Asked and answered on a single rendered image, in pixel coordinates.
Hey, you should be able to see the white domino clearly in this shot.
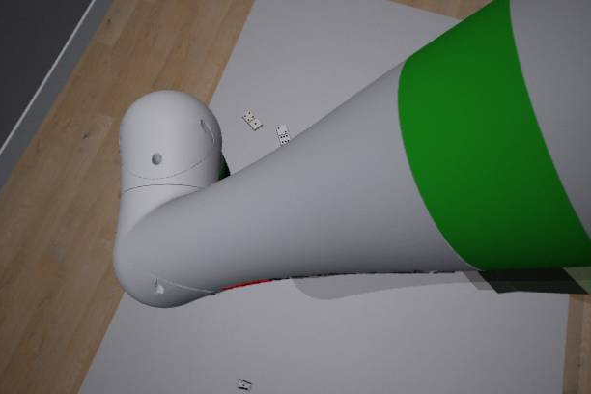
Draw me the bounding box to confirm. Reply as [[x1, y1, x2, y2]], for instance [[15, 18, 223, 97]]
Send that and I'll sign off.
[[276, 125, 290, 146], [242, 110, 263, 130]]

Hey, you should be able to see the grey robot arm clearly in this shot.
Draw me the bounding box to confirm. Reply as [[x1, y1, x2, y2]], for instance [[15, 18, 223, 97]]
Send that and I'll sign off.
[[112, 0, 591, 308]]

